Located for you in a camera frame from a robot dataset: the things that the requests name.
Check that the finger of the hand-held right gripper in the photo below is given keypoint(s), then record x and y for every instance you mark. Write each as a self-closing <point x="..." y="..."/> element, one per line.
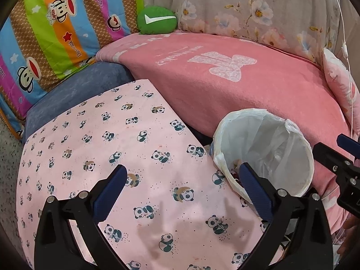
<point x="333" y="159"/>
<point x="350" y="144"/>

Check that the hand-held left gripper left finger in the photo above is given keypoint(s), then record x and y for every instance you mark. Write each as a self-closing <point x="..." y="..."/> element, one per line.
<point x="109" y="194"/>

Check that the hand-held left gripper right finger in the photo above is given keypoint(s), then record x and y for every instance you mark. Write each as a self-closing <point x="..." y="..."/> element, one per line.
<point x="256" y="197"/>

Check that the bin with white bag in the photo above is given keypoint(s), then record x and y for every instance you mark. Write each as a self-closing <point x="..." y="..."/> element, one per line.
<point x="270" y="143"/>

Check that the person's right hand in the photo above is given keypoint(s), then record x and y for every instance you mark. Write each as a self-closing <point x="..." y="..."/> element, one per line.
<point x="353" y="223"/>

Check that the pink panda print sheet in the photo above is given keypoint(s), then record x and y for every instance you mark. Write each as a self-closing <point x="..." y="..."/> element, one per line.
<point x="112" y="135"/>

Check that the pink pillow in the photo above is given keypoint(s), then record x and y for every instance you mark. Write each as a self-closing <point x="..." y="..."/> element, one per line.
<point x="339" y="76"/>

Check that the blue-grey cushion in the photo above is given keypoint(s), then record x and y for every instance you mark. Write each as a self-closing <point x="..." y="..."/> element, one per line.
<point x="76" y="87"/>

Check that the pink blanket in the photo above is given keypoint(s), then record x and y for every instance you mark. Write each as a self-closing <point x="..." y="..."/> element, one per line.
<point x="225" y="76"/>

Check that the colourful monkey print quilt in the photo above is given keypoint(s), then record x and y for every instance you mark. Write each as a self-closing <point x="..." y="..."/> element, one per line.
<point x="56" y="28"/>

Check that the grey floral cloth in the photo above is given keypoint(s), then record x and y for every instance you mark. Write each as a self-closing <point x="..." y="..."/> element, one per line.
<point x="239" y="5"/>

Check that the green cushion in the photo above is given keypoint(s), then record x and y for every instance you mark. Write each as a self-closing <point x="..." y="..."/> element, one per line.
<point x="156" y="19"/>

